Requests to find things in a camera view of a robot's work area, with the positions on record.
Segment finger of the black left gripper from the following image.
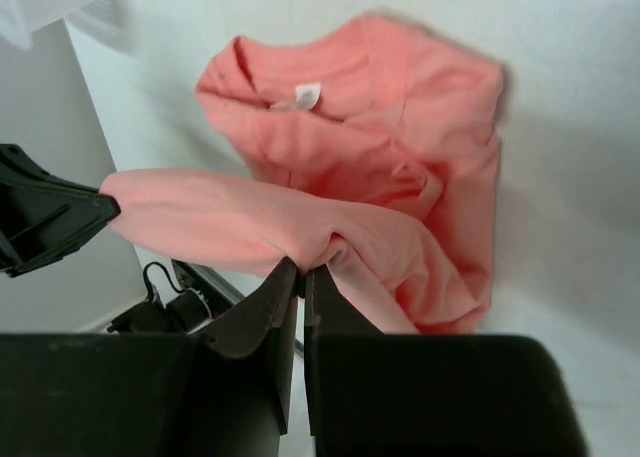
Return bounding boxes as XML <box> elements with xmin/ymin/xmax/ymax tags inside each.
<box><xmin>1</xmin><ymin>144</ymin><xmax>120</xmax><ymax>278</ymax></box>

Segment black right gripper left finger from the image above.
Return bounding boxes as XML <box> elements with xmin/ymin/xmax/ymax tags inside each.
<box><xmin>1</xmin><ymin>259</ymin><xmax>299</xmax><ymax>456</ymax></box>

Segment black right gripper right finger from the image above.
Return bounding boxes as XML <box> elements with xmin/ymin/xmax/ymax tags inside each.
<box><xmin>304</xmin><ymin>267</ymin><xmax>588</xmax><ymax>456</ymax></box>

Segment salmon pink t-shirt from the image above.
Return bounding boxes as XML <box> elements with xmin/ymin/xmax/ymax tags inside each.
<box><xmin>100</xmin><ymin>13</ymin><xmax>504</xmax><ymax>333</ymax></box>

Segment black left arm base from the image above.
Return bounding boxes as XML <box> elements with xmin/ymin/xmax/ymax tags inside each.
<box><xmin>106</xmin><ymin>261</ymin><xmax>232</xmax><ymax>334</ymax></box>

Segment white plastic basket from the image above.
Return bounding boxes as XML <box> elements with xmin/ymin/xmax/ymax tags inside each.
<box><xmin>1</xmin><ymin>0</ymin><xmax>133</xmax><ymax>51</ymax></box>

